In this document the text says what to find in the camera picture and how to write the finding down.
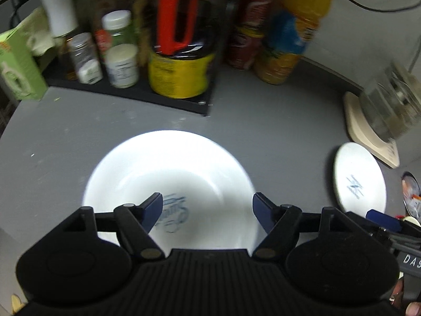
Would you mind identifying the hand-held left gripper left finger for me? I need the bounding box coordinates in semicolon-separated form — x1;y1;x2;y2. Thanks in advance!
54;191;167;260

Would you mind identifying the green bottle with white cap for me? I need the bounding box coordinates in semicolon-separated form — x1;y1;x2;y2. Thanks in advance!
101;10;137;48

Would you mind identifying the black power cable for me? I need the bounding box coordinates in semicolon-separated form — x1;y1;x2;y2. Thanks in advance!
330;0;421;12
408;36;421;73

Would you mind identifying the green cardboard box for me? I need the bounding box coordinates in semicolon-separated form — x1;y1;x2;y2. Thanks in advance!
0;28;49;101

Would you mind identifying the clear shaker with silver cap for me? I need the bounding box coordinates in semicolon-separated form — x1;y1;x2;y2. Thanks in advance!
66;32;103;84

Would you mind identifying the cream crumpled paper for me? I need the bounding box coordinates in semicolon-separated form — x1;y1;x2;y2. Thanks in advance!
20;7;56;56

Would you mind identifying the pile of small packets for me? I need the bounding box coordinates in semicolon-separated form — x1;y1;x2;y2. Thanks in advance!
405;176;421;216

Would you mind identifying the white plate with script print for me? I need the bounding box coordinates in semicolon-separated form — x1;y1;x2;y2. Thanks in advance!
82;130;260;251

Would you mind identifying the bottle with tall white cap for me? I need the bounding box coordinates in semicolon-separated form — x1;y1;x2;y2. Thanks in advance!
38;0;79;81

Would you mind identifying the oil bottle with red handle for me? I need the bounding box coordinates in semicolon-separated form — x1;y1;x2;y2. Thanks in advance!
145;0;231;99

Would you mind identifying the small white plate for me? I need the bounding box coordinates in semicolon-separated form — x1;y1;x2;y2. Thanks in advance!
333;142;388;218

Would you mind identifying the small red label bottle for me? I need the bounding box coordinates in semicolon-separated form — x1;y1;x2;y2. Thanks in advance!
94;28;114;60

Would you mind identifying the white jar with label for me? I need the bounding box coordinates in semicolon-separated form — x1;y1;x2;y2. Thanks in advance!
104;43;139;89

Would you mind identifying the red drink can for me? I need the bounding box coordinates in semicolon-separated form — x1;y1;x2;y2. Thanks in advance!
242;0;277;35
225;28;265;71

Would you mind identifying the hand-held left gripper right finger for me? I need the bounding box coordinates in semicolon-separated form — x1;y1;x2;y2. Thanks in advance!
252;191;355;259

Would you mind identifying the cream kettle base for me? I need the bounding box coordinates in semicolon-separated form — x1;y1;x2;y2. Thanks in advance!
343;91;400;169

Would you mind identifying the black tray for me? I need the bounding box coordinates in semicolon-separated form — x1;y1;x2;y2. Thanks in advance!
43;57;220;117

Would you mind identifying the orange juice bottle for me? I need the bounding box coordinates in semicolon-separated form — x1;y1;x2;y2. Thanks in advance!
253;0;333;85

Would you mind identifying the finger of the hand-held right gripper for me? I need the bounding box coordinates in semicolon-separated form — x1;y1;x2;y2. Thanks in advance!
345;209;403;238

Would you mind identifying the person's right hand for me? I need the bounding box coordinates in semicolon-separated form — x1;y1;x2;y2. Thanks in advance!
404;299;421;316

